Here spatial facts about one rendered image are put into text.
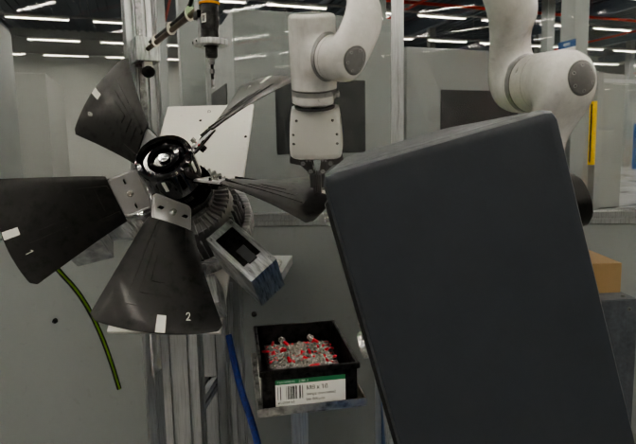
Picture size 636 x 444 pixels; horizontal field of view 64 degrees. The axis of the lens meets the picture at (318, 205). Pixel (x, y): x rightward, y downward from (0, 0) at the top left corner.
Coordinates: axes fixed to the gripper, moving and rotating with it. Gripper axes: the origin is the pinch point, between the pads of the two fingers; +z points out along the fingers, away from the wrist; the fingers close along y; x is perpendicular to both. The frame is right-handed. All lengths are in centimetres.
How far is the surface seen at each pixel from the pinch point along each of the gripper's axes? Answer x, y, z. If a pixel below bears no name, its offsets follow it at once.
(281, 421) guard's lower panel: -44, 21, 113
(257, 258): 3.0, 12.9, 16.1
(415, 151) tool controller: 72, -11, -30
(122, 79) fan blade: -23, 47, -17
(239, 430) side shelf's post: -30, 32, 102
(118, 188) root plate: -0.9, 41.9, 1.7
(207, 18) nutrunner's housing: -13.1, 22.2, -30.4
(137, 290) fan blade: 20.6, 31.0, 12.4
